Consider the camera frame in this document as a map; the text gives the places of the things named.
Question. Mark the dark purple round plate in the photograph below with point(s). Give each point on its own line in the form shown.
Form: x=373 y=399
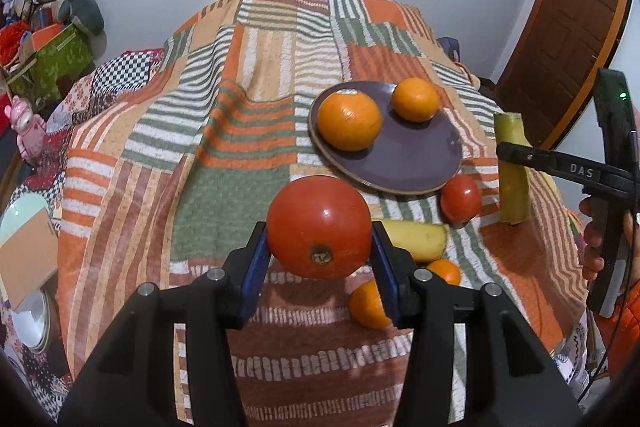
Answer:
x=415 y=152

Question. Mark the white bowl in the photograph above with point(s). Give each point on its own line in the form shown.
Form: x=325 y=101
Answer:
x=31 y=322

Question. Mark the medium orange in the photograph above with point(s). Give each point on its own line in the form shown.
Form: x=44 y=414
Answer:
x=415 y=99

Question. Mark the striped patchwork blanket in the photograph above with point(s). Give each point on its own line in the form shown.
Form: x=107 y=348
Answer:
x=230 y=132

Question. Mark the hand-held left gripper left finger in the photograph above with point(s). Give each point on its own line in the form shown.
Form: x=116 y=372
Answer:
x=255 y=263

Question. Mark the green patterned box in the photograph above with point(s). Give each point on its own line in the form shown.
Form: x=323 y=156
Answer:
x=60 y=52

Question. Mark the brown cardboard box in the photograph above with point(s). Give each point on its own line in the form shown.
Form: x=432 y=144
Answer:
x=25 y=257

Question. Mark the brown wooden door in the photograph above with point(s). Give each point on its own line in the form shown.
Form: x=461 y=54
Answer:
x=570 y=22

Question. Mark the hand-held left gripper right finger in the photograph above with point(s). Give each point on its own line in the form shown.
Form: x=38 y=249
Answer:
x=383 y=263

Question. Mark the large red tomato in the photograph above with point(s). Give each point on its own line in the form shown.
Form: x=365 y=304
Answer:
x=320 y=219

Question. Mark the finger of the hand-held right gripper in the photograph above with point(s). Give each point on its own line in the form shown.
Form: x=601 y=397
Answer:
x=555 y=166

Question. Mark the pink toy figure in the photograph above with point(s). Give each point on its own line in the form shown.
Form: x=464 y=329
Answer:
x=27 y=132

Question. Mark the person's right hand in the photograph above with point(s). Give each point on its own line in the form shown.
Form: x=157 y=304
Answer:
x=592 y=237

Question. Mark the pale green round plate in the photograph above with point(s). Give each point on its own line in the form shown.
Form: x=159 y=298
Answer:
x=22 y=217

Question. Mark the large orange with sticker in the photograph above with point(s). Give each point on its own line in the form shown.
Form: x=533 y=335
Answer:
x=350 y=119

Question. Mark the checkered cloth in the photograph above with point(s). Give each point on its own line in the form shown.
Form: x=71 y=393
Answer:
x=125 y=67

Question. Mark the small tangerine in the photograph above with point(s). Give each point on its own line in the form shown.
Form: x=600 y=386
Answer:
x=366 y=304
x=445 y=272

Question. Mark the small red tomato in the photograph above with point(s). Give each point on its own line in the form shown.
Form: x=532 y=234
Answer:
x=461 y=198

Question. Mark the person's right forearm orange sleeve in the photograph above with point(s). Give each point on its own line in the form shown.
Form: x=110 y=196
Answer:
x=622 y=327

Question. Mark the green-yellow banana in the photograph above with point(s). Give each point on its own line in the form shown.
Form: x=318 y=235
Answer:
x=514 y=192

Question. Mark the yellow banana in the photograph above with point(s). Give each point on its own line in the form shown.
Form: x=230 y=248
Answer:
x=417 y=239

